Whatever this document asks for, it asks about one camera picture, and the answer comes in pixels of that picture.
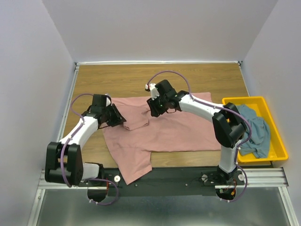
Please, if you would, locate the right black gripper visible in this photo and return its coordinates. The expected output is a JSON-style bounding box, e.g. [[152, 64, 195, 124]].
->
[[146, 93, 169, 118]]

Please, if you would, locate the pink t shirt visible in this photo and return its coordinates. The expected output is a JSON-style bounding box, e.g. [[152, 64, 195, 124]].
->
[[103, 97, 221, 185]]

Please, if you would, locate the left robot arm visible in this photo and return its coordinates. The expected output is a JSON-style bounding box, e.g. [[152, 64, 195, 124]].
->
[[45, 94, 126, 187]]

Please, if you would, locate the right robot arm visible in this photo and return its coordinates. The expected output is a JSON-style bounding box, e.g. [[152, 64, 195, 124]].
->
[[145, 80, 246, 185]]

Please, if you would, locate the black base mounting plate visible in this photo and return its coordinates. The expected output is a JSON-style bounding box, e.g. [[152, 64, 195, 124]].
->
[[79, 167, 245, 202]]

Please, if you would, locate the blue t shirt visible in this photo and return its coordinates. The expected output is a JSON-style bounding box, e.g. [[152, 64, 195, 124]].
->
[[237, 105, 271, 158]]

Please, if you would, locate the yellow plastic bin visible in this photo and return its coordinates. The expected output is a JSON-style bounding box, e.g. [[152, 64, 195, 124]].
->
[[222, 96, 288, 163]]

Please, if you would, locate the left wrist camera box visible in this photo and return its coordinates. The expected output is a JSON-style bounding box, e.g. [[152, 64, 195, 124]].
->
[[105, 94, 111, 106]]

